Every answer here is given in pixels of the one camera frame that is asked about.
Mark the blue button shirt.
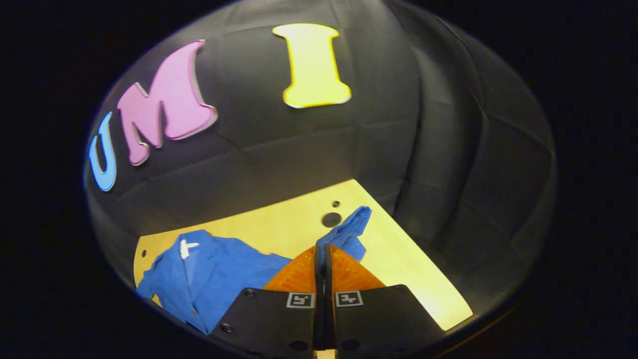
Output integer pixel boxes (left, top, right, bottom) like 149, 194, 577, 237
136, 205, 373, 336

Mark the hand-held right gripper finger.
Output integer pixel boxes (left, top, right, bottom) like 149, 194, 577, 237
324, 243, 444, 359
209, 244, 324, 359

